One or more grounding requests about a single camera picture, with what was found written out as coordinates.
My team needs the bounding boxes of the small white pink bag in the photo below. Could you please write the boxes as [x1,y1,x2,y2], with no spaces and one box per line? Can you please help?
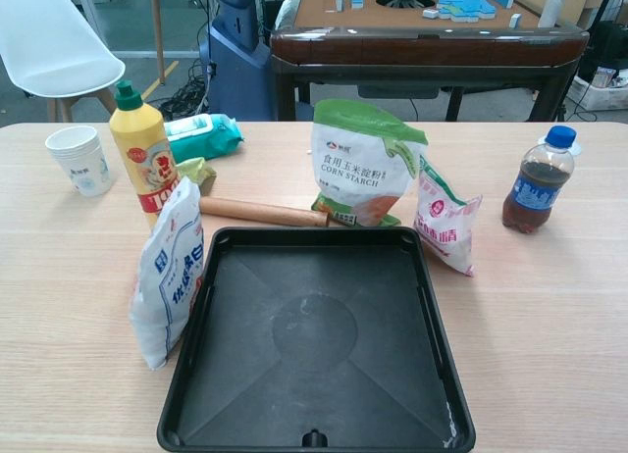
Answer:
[413,153,484,277]

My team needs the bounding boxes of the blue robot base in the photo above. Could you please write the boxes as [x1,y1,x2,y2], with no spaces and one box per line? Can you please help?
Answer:
[198,0,274,122]

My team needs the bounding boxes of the small green snack packet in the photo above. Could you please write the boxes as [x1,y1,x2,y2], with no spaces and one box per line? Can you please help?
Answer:
[175,156,218,189]

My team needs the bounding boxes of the black plastic tray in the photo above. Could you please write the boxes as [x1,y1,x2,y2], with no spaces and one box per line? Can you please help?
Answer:
[156,226,478,453]

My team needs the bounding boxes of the wooden rolling pin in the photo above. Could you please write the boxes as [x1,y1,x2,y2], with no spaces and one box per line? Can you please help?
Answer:
[198,196,331,228]

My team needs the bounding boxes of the green white corn starch bag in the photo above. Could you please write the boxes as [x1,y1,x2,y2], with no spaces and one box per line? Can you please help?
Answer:
[310,98,429,228]

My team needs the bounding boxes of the teal wet wipes pack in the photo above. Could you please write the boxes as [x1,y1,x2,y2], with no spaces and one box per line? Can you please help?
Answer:
[163,113,245,164]

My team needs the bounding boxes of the white blue sugar bag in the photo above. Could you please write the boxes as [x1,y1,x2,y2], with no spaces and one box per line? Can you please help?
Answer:
[128,176,205,372]

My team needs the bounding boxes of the yellow bottle green cap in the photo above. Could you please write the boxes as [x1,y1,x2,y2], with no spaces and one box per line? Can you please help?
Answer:
[108,79,181,228]

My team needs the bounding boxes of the brown mahjong table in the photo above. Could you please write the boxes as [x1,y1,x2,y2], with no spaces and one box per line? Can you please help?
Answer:
[269,0,590,123]

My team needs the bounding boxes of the cola bottle blue cap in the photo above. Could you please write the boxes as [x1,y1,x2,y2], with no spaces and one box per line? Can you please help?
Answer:
[501,125,576,235]

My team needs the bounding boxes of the white paper cup stack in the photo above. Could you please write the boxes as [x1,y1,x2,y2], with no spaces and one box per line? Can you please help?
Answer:
[44,125,115,198]

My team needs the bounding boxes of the light wooden pole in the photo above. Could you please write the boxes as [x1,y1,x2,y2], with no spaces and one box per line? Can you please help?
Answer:
[149,0,167,85]

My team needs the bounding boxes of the blue mahjong tile pile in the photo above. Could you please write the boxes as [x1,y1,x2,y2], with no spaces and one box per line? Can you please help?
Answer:
[434,0,516,22]

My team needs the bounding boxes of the white cardboard box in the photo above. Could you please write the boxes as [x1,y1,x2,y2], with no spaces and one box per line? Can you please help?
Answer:
[568,68,628,111]

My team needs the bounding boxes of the white chair wooden legs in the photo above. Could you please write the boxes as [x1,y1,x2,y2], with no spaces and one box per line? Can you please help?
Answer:
[0,0,127,124]

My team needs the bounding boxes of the white paper roll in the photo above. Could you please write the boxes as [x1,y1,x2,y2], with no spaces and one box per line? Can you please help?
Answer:
[538,0,569,28]

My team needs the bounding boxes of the black floor cable bundle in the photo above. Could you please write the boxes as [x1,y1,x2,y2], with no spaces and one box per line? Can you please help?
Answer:
[159,65,212,121]

